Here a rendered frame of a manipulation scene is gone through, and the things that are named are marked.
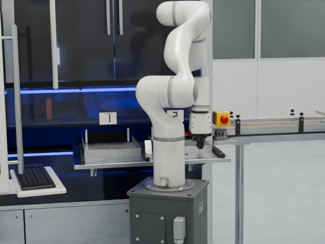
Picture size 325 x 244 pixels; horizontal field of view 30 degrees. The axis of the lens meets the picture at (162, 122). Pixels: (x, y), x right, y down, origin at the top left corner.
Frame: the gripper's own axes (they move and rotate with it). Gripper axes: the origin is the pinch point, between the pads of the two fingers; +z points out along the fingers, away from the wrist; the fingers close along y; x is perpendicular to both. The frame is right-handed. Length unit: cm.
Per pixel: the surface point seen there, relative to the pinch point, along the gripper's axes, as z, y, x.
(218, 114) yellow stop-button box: -11.1, -15.6, -26.6
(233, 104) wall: 26, -154, -489
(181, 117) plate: -9.9, 3.9, -27.0
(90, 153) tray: 3, 51, -1
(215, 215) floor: 85, -54, -180
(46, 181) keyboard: 11, 70, 18
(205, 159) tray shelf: 4.8, 0.2, 12.3
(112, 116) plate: -10.8, 38.7, -26.9
